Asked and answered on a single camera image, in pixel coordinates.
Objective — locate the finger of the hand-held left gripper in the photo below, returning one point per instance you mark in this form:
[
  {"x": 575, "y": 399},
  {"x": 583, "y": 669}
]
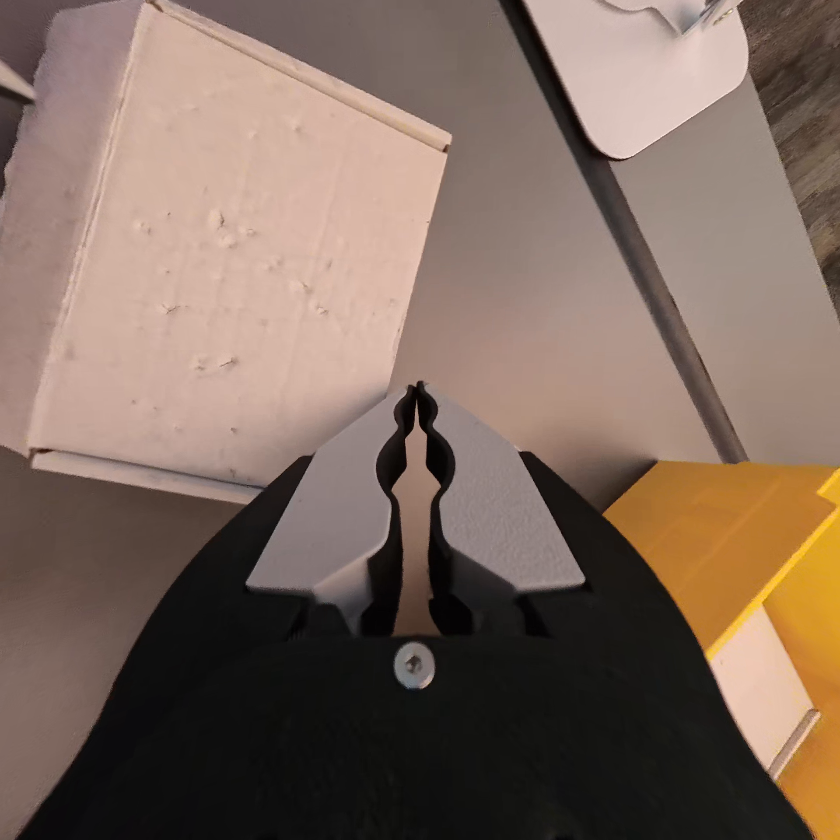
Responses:
[{"x": 14, "y": 84}]

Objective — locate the yellow plastic bin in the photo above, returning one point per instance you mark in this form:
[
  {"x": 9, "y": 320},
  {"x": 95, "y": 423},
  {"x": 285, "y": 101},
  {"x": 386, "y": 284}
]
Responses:
[{"x": 709, "y": 525}]

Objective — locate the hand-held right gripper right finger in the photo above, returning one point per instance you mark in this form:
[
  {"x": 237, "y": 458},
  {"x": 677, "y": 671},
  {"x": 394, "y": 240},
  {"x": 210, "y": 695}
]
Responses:
[{"x": 505, "y": 525}]

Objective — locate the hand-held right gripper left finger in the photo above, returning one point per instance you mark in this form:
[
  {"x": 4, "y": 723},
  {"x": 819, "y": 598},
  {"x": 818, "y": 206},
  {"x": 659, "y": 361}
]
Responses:
[{"x": 328, "y": 518}]

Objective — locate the white cardboard box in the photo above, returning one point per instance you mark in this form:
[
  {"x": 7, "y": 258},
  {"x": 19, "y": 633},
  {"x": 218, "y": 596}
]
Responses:
[
  {"x": 754, "y": 682},
  {"x": 229, "y": 262}
]

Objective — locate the white stand base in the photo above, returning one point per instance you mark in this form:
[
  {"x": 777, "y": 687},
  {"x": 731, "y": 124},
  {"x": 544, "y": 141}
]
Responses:
[{"x": 630, "y": 79}]

